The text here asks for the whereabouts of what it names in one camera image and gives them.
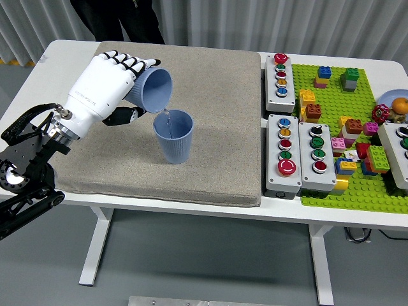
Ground person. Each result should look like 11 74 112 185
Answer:
69 0 166 45

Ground white table leg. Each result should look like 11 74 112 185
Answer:
78 205 115 287
307 222 335 306

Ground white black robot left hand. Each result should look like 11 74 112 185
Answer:
62 50 162 141

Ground light blue plate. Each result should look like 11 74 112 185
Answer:
379 89 408 111

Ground blue ribbed plastic cup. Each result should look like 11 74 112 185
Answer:
127 68 174 114
153 109 194 165

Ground green studded building baseplate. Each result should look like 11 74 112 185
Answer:
291 62 408 214

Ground yellow building block stack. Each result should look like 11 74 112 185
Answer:
298 89 317 109

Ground pink building block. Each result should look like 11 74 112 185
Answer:
330 136 347 157

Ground red valve handwheel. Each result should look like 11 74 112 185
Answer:
371 104 390 124

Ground orange fruit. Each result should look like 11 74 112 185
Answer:
391 97 408 114

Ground yellow cylinder block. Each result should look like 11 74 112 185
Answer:
331 173 350 196

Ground black floor cable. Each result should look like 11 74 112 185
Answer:
378 229 408 240

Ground green orange red block stack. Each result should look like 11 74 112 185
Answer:
360 145 391 177

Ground grey control box black selector switch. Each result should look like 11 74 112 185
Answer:
298 120 338 198

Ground grey five-button control box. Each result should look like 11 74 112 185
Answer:
261 52 296 115

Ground magenta building block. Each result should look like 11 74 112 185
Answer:
362 121 380 136

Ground green grey block stack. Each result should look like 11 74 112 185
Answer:
339 68 360 93

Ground red building block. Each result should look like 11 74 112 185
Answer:
354 142 371 160

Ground grey control box large red button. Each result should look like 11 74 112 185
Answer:
263 113 303 200

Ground grey control box green buttons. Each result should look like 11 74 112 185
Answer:
377 122 408 195

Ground blue yellow pink block stack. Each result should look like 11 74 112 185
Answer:
313 66 332 89

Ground grey-brown fabric mat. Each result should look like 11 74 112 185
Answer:
49 40 263 208

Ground brown block on yellow block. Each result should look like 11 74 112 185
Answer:
300 103 323 124

